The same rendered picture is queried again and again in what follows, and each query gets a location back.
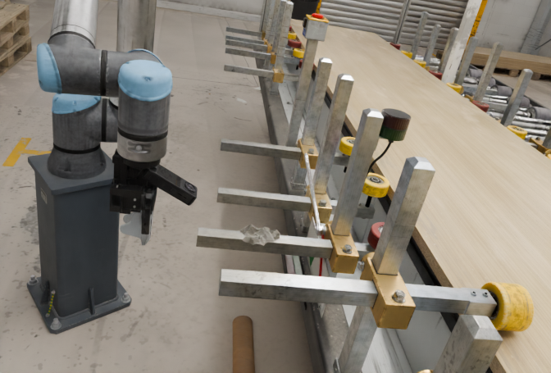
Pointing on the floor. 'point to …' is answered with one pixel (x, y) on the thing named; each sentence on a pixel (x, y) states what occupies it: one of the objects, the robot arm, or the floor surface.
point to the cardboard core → (243, 345)
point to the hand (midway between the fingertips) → (147, 239)
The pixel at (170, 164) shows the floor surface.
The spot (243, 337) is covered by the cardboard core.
